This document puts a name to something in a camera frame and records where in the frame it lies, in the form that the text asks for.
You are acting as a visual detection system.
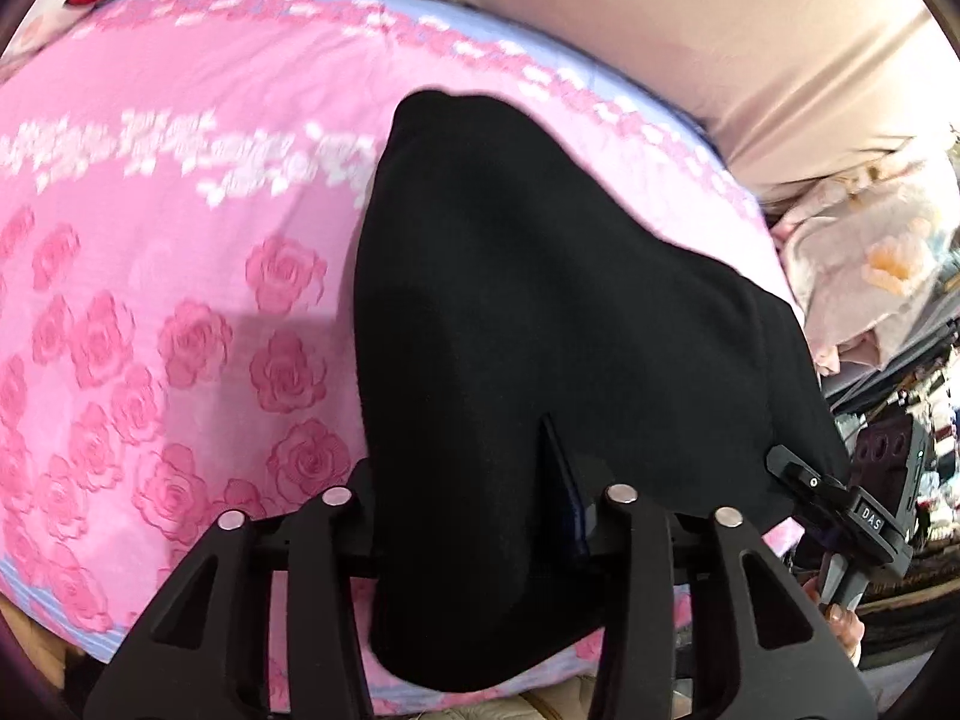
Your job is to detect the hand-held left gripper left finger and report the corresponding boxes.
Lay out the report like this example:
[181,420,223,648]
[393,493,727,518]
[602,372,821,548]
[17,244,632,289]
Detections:
[82,457,391,720]

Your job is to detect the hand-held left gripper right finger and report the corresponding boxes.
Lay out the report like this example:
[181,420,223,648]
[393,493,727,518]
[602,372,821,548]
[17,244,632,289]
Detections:
[538,414,880,720]

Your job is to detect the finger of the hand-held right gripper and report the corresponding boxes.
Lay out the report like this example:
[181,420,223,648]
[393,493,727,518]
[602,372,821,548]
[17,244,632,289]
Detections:
[765,445,857,520]

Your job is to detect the black pants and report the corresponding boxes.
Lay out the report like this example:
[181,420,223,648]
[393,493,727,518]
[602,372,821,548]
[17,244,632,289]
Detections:
[352,90,853,698]

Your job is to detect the person's right hand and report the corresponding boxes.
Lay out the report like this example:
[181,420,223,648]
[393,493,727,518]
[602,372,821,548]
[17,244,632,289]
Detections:
[804,583,868,670]

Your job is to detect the dark patterned rug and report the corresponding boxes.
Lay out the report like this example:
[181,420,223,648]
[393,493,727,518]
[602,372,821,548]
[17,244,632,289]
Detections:
[859,540,947,657]

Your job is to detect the pale floral quilt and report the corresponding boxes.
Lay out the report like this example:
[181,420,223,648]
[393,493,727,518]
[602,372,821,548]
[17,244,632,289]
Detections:
[772,136,960,377]

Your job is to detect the pink rose print blanket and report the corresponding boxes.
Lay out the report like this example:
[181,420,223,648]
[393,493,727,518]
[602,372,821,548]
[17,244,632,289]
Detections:
[0,0,808,700]

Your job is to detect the beige padded headboard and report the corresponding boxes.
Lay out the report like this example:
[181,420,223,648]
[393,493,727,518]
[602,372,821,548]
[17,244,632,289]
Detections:
[180,0,960,205]

